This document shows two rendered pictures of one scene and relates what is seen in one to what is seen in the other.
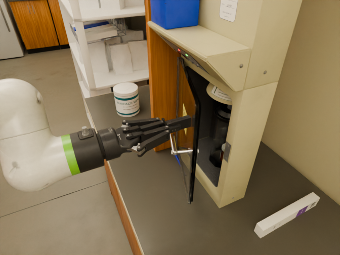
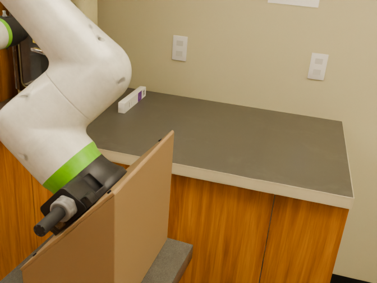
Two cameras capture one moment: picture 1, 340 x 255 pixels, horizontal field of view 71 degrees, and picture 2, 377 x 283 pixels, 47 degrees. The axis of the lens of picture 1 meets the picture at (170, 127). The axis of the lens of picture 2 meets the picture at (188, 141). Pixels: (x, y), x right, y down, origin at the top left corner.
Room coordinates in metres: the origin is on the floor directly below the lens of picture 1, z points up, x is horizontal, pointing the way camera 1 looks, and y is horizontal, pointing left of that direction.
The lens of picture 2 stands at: (-0.88, 0.84, 1.58)
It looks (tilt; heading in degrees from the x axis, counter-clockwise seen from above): 24 degrees down; 309
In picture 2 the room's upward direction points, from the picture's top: 5 degrees clockwise
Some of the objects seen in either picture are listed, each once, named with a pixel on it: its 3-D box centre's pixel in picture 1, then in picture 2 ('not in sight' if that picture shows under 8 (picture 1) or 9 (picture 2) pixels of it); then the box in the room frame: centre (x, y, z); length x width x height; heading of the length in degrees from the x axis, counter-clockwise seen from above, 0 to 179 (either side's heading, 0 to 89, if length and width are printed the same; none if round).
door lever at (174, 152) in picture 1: (178, 143); (43, 50); (0.56, -0.03, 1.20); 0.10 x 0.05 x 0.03; 6
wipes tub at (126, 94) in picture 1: (126, 99); not in sight; (1.14, 0.24, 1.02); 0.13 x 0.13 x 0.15
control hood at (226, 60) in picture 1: (190, 52); not in sight; (0.63, -0.05, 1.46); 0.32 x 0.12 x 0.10; 26
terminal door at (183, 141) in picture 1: (184, 131); (37, 49); (0.63, -0.05, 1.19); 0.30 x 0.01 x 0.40; 6
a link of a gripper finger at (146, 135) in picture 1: (148, 135); not in sight; (0.46, 0.05, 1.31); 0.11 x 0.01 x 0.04; 114
